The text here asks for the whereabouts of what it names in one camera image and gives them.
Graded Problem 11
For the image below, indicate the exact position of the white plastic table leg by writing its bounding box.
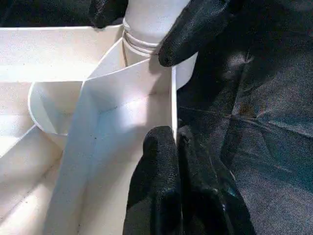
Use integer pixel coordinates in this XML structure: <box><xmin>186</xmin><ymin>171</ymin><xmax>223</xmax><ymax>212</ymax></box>
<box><xmin>121</xmin><ymin>0</ymin><xmax>192</xmax><ymax>56</ymax></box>

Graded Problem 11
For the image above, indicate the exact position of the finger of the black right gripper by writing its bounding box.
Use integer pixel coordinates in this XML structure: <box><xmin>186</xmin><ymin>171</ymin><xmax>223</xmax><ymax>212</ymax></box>
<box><xmin>89</xmin><ymin>0</ymin><xmax>130</xmax><ymax>29</ymax></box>
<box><xmin>157</xmin><ymin>0</ymin><xmax>232</xmax><ymax>68</ymax></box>

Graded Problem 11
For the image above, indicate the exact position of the white plastic table top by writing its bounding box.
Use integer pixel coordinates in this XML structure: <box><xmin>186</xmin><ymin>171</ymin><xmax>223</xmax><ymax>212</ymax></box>
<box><xmin>0</xmin><ymin>23</ymin><xmax>199</xmax><ymax>235</ymax></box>

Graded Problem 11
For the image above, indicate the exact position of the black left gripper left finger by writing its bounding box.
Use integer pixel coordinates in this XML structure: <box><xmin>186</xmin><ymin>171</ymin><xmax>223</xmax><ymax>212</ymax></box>
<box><xmin>123</xmin><ymin>125</ymin><xmax>182</xmax><ymax>235</ymax></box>

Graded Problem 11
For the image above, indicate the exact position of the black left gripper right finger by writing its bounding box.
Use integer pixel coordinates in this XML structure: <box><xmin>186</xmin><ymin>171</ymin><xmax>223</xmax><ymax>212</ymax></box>
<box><xmin>177</xmin><ymin>124</ymin><xmax>257</xmax><ymax>235</ymax></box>

